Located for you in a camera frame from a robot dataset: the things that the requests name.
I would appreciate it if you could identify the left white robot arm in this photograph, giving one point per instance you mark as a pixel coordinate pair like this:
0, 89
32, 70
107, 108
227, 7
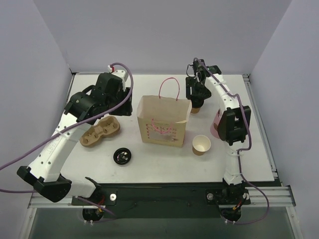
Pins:
80, 113

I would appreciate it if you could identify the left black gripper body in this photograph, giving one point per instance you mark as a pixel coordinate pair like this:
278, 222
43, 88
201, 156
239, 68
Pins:
125, 104

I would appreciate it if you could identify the brown cardboard cup carrier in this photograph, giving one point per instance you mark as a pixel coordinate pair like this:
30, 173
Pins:
105, 128

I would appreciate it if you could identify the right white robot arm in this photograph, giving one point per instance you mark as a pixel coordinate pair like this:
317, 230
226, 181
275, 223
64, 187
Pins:
232, 119

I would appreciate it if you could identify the brown paper cup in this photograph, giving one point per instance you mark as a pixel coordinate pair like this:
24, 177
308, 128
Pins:
195, 110
200, 145

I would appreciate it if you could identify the pink paper gift bag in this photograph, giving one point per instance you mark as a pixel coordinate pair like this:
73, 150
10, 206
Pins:
163, 120

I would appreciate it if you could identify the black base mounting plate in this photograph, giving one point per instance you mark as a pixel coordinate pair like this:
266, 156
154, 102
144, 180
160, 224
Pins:
170, 200

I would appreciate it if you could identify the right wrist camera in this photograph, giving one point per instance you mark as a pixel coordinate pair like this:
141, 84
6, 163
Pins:
197, 67

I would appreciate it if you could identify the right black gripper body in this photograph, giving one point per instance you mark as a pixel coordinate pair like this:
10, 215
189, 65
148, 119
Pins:
197, 93

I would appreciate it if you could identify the pink straw holder cup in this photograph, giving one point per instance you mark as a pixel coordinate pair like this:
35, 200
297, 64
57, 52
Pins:
214, 126

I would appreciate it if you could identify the black plastic cup lid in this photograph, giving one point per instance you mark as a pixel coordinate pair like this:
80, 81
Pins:
122, 156

